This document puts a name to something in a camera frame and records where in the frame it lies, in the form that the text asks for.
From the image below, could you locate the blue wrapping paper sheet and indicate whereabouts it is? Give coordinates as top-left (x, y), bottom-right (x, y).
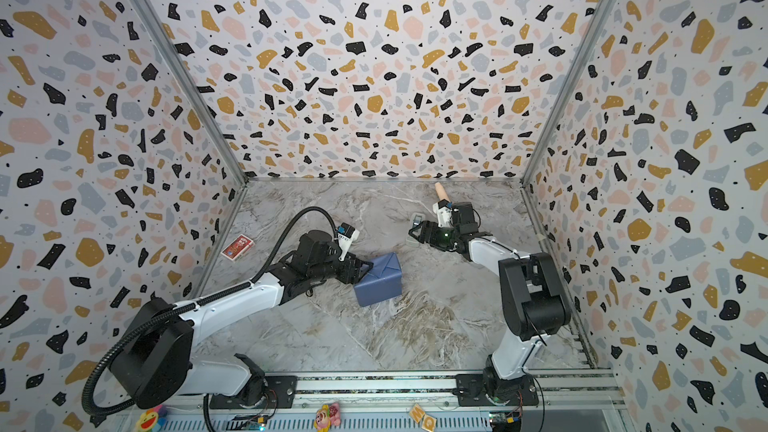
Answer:
top-left (354, 252), bottom-right (403, 307)

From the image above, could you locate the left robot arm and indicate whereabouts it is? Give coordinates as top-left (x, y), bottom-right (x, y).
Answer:
top-left (107, 223), bottom-right (373, 409)

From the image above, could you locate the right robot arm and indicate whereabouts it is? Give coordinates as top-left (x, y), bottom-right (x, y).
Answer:
top-left (408, 199), bottom-right (571, 404)

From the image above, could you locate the red playing card deck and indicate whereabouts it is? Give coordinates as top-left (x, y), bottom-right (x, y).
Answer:
top-left (221, 234), bottom-right (254, 261)

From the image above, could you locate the pink yellow sticker toy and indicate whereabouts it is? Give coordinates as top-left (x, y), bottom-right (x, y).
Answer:
top-left (313, 403), bottom-right (341, 432)

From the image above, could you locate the orange square sticker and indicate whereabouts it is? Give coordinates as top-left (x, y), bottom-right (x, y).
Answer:
top-left (409, 404), bottom-right (437, 432)

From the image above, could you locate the colourful round sticker toy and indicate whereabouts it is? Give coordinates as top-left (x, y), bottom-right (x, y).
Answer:
top-left (134, 405), bottom-right (168, 432)

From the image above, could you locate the black corrugated cable hose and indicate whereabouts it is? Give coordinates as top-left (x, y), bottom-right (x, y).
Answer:
top-left (80, 206), bottom-right (340, 432)

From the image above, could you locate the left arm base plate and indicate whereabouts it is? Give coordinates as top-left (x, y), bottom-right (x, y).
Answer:
top-left (209, 375), bottom-right (298, 412)

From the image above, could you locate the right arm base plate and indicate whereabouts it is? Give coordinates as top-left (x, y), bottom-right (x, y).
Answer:
top-left (453, 369), bottom-right (539, 407)

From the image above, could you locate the aluminium mounting rail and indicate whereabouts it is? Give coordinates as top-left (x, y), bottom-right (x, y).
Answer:
top-left (160, 369), bottom-right (634, 431)

